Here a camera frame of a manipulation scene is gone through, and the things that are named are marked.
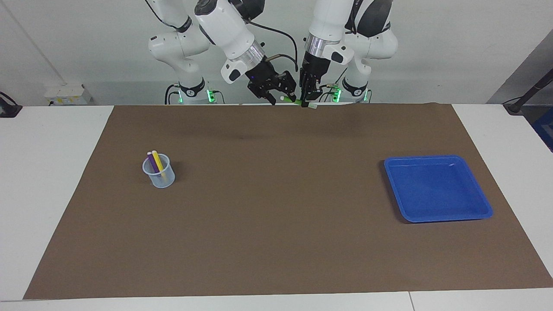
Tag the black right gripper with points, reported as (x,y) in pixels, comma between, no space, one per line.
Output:
(270,82)

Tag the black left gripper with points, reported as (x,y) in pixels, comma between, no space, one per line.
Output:
(313,73)

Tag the green pen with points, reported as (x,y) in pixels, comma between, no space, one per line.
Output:
(298,102)

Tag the yellow pen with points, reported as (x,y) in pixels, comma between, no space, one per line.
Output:
(159,163)

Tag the purple pen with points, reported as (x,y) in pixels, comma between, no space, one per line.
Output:
(152,163)

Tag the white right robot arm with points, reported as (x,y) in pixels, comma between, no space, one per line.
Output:
(181,43)

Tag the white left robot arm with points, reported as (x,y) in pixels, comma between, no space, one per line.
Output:
(371,39)

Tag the green lit connector block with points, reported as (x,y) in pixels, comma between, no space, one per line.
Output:
(336,93)
(211,96)

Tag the brown table mat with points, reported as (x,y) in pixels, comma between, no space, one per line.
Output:
(276,237)

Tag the translucent plastic cup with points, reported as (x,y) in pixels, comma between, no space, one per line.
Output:
(167,180)

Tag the blue plastic tray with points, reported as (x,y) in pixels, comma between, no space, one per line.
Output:
(436,194)

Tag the white power strip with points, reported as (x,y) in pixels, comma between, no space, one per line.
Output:
(67,95)

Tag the black tripod pole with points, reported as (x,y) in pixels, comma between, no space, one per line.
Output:
(529,93)

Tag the blue box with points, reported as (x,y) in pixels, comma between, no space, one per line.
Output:
(545,129)

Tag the black clamp stand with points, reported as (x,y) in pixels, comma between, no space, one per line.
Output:
(8,110)

